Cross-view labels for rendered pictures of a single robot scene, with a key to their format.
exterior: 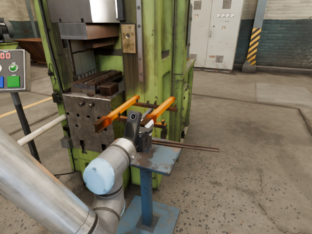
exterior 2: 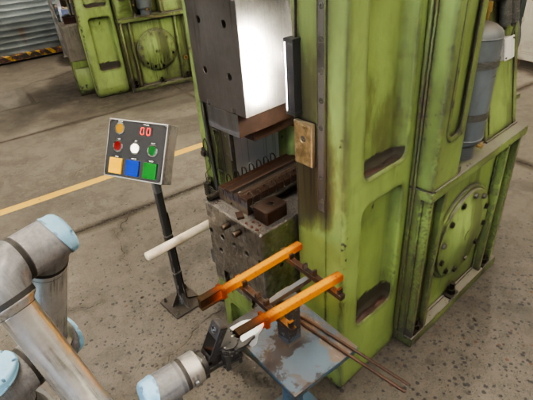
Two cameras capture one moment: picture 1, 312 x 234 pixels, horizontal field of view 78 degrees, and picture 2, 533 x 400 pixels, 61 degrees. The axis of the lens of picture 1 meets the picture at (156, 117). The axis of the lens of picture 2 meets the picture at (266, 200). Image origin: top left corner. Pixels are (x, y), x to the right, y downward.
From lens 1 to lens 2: 0.82 m
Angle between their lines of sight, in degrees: 30
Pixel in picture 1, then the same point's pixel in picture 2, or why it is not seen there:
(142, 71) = (324, 197)
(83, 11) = (235, 101)
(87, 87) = (239, 201)
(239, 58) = not seen: outside the picture
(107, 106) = (258, 243)
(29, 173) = (76, 386)
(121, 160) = (176, 386)
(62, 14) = (211, 95)
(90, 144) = not seen: hidden behind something
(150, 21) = (338, 125)
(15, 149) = (69, 363)
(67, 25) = (216, 111)
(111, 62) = not seen: hidden behind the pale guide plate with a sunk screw
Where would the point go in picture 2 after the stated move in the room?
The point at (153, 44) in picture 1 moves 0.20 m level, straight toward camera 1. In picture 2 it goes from (342, 162) to (318, 190)
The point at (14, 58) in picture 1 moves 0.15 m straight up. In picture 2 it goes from (155, 136) to (148, 105)
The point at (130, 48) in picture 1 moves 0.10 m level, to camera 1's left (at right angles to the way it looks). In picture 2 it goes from (304, 158) to (281, 153)
